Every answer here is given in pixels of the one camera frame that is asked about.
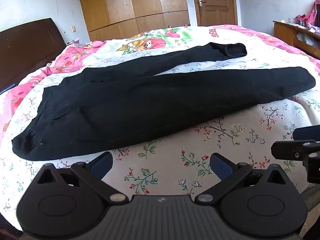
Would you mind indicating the pink cloth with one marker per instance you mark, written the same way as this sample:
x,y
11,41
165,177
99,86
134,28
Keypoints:
x,y
311,15

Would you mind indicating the wooden door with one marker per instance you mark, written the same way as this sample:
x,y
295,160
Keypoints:
x,y
213,3

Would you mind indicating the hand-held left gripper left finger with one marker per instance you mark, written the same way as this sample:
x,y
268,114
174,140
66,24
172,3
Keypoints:
x,y
103,163

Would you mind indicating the floral printed bedsheet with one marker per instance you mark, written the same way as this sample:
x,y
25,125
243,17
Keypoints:
x,y
200,160

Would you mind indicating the black pants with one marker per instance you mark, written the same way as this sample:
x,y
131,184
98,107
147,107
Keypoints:
x,y
140,105

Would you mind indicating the dark wooden headboard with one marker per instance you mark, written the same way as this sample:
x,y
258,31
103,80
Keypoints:
x,y
27,50

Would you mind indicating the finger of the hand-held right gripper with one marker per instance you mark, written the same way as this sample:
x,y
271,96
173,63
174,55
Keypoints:
x,y
287,150
308,131

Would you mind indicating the wooden side cabinet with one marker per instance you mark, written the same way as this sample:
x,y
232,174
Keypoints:
x,y
295,36

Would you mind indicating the wooden wardrobe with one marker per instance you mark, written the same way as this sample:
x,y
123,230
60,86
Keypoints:
x,y
135,7

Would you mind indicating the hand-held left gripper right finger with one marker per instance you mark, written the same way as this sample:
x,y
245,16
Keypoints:
x,y
220,166

